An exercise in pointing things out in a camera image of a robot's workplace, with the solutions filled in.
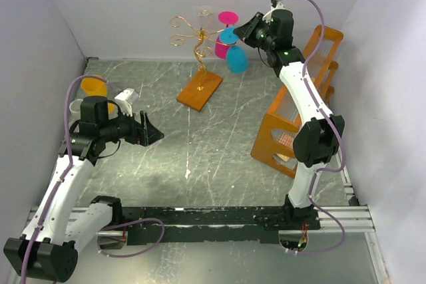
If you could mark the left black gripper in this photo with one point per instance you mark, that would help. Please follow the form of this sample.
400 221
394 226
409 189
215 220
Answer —
138 134

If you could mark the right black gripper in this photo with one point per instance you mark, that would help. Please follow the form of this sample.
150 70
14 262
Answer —
245 32

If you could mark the pink plastic wine glass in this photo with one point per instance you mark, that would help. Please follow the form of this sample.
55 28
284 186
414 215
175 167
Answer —
226 38

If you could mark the blue plastic wine glass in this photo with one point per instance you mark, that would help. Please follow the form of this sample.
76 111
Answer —
236 58

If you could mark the yellow plastic wine glass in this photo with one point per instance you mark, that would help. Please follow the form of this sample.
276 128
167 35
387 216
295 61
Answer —
94 86

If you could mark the clear wine glass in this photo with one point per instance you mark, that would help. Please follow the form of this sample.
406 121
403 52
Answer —
75 109
204 14

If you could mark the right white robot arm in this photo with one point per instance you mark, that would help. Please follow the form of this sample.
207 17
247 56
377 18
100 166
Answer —
319 138

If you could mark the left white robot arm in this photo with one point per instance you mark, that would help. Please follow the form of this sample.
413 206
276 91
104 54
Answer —
48 247

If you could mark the clear wine glass back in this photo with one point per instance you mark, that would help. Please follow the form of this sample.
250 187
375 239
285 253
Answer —
204 14

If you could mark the wooden rack base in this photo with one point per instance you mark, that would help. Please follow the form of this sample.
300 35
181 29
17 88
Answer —
199 90

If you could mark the orange wooden shelf rack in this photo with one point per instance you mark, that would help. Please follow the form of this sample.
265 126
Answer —
281 123

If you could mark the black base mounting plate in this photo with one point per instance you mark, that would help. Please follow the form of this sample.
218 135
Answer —
214 224

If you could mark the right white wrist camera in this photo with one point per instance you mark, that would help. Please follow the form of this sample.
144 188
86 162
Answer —
274 5

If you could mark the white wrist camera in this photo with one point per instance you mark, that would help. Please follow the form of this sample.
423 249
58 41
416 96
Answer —
274 5
125 99

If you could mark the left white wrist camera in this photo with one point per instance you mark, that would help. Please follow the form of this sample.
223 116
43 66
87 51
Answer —
125 99

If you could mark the gold wire glass rack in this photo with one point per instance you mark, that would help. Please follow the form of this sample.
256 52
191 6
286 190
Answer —
205 40

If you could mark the aluminium extrusion rail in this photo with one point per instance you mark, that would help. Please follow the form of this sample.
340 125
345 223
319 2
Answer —
353 219

